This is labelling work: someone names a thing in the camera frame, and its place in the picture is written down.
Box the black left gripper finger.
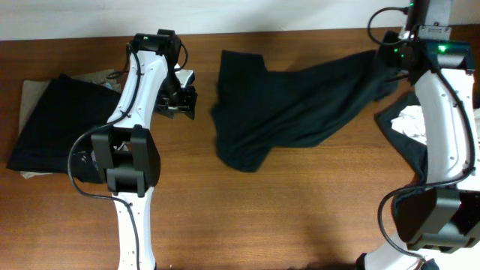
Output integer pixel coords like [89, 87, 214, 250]
[184, 96, 197, 120]
[155, 103, 178, 119]

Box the dark green t-shirt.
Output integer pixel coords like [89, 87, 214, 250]
[211, 46, 400, 173]

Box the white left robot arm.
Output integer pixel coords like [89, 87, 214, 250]
[91, 29, 197, 269]

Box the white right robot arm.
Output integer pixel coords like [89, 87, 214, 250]
[355, 0, 479, 270]

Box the folded black garment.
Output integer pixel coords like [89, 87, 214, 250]
[5, 73, 123, 185]

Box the folded beige garment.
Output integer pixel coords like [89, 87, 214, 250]
[17, 68, 123, 179]

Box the dark garment under pile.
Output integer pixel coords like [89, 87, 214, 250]
[374, 92, 428, 185]

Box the white crumpled garment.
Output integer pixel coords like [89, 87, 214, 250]
[389, 104, 480, 146]

